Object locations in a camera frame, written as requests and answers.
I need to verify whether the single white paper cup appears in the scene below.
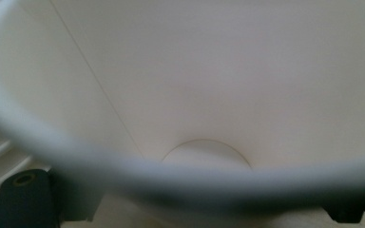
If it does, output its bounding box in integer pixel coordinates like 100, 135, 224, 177
0, 0, 365, 228

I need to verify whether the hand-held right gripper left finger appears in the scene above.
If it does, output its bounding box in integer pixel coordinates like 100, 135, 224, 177
0, 168, 61, 228

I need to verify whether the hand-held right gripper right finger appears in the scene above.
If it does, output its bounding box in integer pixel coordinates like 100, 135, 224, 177
322, 202, 365, 228

